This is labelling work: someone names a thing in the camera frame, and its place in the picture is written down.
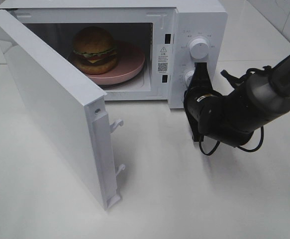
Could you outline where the white upper power knob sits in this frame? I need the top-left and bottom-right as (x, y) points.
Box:
(188, 36), (210, 59)

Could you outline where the white timer knob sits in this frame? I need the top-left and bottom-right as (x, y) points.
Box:
(184, 70), (194, 87)

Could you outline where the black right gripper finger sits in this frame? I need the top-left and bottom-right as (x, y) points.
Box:
(193, 62), (210, 82)

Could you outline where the pink round plate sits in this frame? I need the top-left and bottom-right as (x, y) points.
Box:
(85, 41), (145, 86)

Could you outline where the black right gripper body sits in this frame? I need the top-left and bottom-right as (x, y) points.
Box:
(184, 77), (222, 120)

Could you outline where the white microwave oven body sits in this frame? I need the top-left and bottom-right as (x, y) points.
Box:
(0, 0), (227, 111)

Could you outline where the burger with lettuce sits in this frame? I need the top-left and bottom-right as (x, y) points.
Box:
(71, 26), (117, 75)

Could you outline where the white microwave door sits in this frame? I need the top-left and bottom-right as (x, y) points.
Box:
(0, 10), (125, 210)

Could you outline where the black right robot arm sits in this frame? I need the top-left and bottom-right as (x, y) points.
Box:
(184, 55), (290, 148)

